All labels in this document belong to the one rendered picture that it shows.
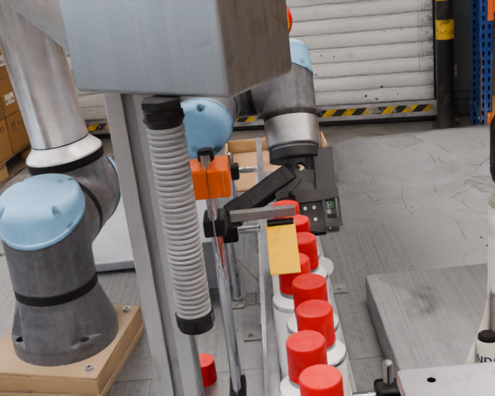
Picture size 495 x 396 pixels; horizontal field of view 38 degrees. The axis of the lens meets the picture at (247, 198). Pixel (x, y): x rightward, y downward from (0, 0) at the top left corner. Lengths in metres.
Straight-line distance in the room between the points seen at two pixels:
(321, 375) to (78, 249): 0.52
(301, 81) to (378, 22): 4.07
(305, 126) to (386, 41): 4.12
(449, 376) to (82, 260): 0.65
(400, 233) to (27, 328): 0.71
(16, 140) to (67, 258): 4.19
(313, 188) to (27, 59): 0.43
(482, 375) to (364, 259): 0.86
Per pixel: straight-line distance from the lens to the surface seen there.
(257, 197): 0.97
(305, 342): 0.60
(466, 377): 0.46
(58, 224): 0.97
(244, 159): 1.90
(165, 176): 0.59
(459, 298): 1.08
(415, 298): 1.07
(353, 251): 1.33
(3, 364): 1.08
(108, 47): 0.62
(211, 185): 0.69
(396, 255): 1.31
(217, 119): 0.86
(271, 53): 0.59
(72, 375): 1.02
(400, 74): 5.12
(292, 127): 0.97
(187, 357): 0.79
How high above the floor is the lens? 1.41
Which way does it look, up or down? 21 degrees down
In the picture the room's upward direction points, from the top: 7 degrees counter-clockwise
